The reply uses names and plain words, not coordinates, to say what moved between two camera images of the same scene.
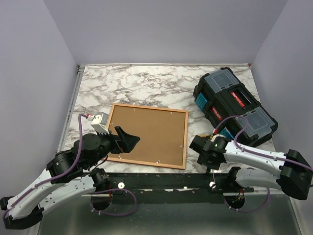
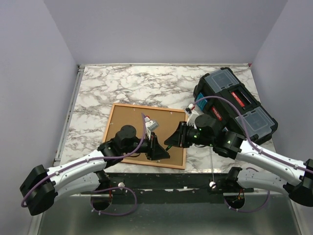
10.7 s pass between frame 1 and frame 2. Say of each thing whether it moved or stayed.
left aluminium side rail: stayed
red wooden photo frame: stayed
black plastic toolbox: stayed
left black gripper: moved
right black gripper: moved
